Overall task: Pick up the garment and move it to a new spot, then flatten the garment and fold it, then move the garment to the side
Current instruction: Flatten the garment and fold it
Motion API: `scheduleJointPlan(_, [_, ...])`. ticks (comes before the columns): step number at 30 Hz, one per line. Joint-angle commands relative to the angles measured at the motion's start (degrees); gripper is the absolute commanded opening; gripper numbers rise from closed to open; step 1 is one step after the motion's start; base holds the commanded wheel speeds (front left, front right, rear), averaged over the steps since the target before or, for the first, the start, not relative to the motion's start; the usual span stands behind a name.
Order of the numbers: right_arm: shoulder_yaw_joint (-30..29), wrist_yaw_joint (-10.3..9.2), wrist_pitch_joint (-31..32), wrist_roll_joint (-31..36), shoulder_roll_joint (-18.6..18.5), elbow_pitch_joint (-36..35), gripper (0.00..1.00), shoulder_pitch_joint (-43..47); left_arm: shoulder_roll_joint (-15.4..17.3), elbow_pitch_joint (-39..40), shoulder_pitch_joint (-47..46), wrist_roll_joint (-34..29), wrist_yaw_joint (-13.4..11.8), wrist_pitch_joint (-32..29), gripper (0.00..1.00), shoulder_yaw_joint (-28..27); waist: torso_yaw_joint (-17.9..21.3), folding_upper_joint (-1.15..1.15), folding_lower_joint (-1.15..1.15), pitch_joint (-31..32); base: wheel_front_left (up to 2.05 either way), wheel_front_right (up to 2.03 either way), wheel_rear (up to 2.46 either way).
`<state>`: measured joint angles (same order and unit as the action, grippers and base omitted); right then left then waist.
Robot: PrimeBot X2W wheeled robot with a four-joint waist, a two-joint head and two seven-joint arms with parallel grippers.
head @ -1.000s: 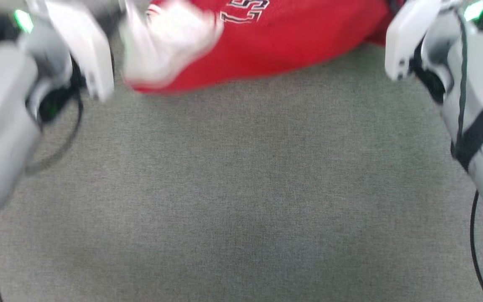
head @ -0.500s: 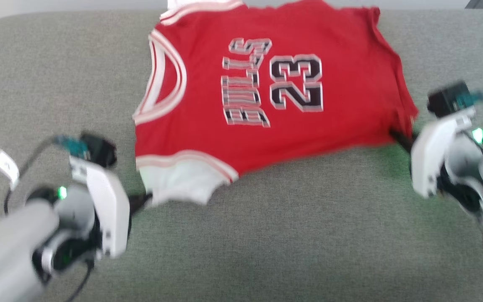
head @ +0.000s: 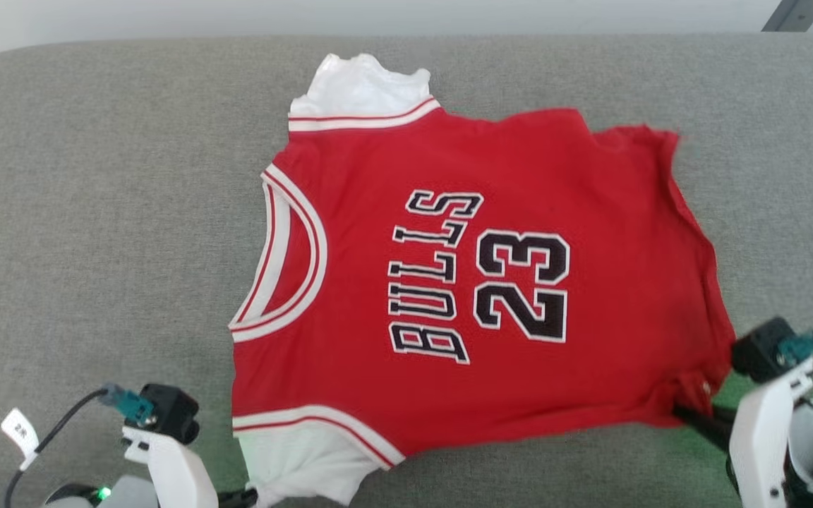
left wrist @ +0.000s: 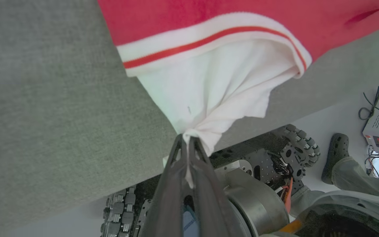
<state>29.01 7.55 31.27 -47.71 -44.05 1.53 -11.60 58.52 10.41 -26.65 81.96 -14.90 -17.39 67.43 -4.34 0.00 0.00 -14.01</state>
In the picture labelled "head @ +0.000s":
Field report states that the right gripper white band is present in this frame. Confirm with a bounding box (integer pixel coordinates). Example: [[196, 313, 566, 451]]
[[672, 357, 813, 508]]

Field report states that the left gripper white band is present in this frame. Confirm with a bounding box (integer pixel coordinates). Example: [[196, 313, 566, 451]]
[[121, 422, 260, 508]]

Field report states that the red Bulls 23 jersey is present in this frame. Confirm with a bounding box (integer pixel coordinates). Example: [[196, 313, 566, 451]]
[[229, 53, 737, 507]]

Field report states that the grey fabric sofa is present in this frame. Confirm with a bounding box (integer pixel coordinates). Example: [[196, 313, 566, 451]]
[[0, 34, 813, 508]]

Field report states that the grey metal pole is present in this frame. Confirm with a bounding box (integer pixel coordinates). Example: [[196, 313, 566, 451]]
[[761, 0, 813, 33]]

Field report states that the teal right cable connector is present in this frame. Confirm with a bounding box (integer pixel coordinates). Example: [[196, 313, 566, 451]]
[[777, 329, 813, 369]]

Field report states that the teal cable connector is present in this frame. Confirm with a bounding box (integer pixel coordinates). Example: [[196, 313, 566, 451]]
[[777, 329, 813, 369], [100, 383, 157, 428]]

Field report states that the teal left cable connector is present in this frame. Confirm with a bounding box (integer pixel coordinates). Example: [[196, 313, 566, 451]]
[[100, 383, 157, 428]]

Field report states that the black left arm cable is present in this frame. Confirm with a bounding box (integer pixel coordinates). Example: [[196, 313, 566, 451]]
[[4, 388, 107, 508]]

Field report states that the white cable label tag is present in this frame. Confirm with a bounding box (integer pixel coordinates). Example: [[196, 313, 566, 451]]
[[0, 407, 41, 472]]

